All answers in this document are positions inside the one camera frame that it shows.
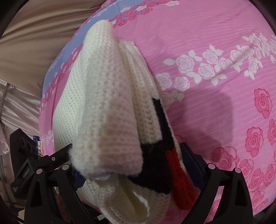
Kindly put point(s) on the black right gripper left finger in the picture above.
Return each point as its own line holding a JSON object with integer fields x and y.
{"x": 41, "y": 205}

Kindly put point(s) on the white red black knit sweater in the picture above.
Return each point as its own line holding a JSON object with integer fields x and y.
{"x": 122, "y": 142}

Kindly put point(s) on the silver satin fabric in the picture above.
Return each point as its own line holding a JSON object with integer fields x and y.
{"x": 19, "y": 110}

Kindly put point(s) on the pink floral bed sheet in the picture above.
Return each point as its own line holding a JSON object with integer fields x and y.
{"x": 214, "y": 64}

